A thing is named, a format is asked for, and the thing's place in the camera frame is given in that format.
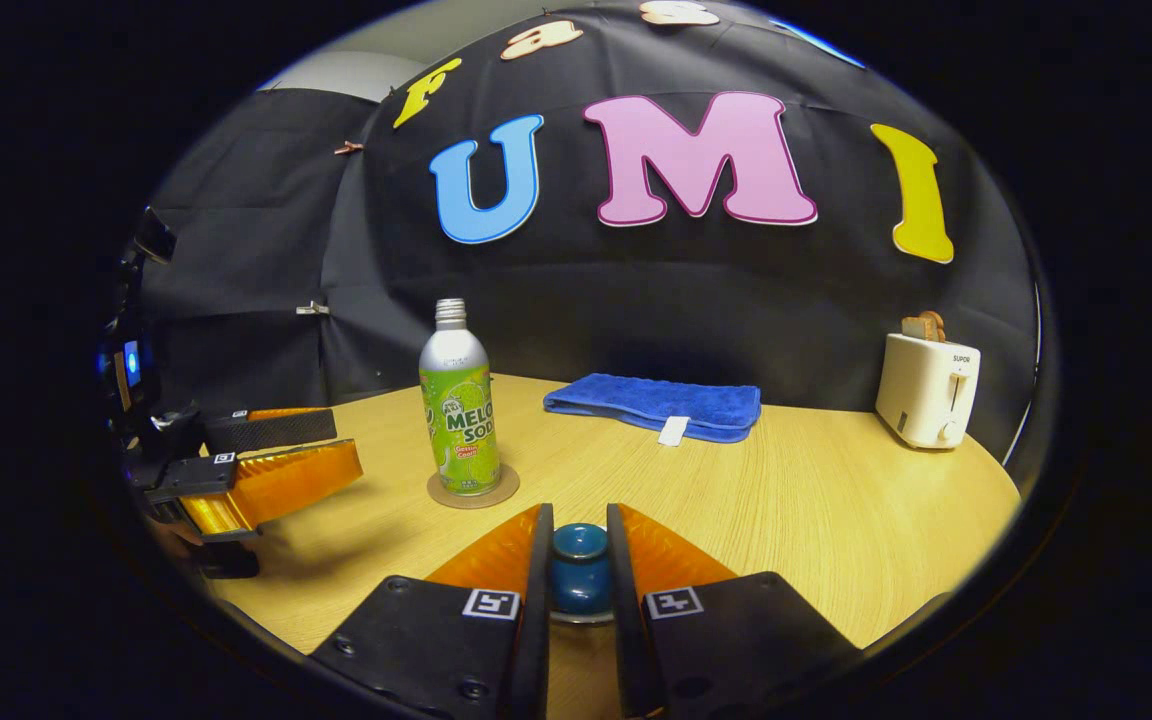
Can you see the blue folded towel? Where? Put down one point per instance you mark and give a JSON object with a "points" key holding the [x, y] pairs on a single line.
{"points": [[656, 400]]}

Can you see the black equipment stand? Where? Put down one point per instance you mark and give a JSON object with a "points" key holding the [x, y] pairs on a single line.
{"points": [[131, 365]]}

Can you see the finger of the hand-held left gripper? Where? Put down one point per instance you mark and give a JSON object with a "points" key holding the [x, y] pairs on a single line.
{"points": [[276, 430], [286, 485]]}

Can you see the silver green label water bottle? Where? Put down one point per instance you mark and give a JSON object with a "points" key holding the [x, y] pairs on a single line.
{"points": [[458, 400]]}

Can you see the black backdrop cloth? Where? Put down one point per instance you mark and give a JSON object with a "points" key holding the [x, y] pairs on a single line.
{"points": [[636, 290]]}

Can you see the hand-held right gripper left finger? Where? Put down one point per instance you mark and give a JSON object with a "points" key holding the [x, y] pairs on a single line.
{"points": [[426, 650]]}

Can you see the white cloth clip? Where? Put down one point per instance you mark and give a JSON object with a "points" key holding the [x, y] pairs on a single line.
{"points": [[313, 309]]}

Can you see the white toaster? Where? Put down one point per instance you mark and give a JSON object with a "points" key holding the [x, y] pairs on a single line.
{"points": [[921, 395]]}

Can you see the toast slice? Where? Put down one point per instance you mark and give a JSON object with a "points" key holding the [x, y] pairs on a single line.
{"points": [[924, 326]]}

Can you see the blue teacup lid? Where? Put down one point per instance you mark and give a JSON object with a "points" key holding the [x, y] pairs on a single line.
{"points": [[580, 575]]}

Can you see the round brown coaster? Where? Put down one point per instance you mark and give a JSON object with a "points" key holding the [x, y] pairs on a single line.
{"points": [[508, 485]]}

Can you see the copper cloth clip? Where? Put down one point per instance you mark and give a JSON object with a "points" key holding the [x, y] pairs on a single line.
{"points": [[348, 148]]}

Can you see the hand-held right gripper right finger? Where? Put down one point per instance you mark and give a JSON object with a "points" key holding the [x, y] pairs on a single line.
{"points": [[736, 650]]}

